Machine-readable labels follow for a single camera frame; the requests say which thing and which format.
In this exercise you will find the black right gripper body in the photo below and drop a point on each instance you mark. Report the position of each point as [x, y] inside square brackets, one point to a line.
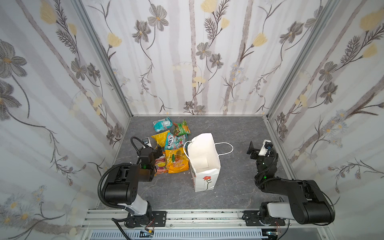
[256, 153]

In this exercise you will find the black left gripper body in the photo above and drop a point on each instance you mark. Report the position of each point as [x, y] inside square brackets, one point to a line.
[157, 153]

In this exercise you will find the yellow snack packet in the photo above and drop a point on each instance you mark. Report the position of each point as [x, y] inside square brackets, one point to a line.
[161, 138]

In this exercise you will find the teal mini snack packet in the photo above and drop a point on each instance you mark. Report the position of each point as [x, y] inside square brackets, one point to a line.
[175, 142]

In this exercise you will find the orange yellow candy packet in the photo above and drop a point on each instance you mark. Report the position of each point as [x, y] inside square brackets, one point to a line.
[176, 161]

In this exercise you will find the red green snack packet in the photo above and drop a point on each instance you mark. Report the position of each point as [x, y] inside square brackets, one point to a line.
[181, 129]

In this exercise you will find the white paper bag red flower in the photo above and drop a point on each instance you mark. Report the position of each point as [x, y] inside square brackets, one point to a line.
[204, 161]

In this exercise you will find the orange snack packet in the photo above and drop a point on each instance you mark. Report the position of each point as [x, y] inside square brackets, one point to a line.
[161, 165]

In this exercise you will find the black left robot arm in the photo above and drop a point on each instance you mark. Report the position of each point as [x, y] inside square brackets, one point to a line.
[118, 186]

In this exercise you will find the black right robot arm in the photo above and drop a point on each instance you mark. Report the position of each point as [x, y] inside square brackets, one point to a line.
[306, 204]

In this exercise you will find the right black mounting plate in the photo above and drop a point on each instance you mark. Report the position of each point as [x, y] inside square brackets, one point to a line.
[257, 219]

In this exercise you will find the black mounting plate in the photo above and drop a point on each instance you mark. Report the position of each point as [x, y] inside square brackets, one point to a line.
[257, 219]
[156, 219]

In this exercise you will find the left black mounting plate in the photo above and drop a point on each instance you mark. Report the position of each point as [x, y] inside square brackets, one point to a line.
[156, 219]

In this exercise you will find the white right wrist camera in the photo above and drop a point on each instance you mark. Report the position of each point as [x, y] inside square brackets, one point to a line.
[266, 146]

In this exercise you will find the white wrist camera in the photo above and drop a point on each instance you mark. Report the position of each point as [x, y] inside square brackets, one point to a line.
[147, 142]
[266, 146]

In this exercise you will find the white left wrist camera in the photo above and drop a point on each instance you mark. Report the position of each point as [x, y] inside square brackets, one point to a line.
[147, 142]

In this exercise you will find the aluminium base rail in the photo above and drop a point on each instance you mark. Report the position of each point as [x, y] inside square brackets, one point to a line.
[175, 219]

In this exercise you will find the white slotted cable duct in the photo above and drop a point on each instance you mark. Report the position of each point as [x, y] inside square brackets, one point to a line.
[207, 234]

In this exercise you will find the right corner aluminium post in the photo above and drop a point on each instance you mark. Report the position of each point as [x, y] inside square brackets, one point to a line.
[319, 26]

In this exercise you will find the corner aluminium post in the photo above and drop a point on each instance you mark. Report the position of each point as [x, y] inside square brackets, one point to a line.
[319, 26]
[101, 53]

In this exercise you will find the left corner aluminium post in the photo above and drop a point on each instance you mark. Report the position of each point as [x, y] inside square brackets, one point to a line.
[101, 53]

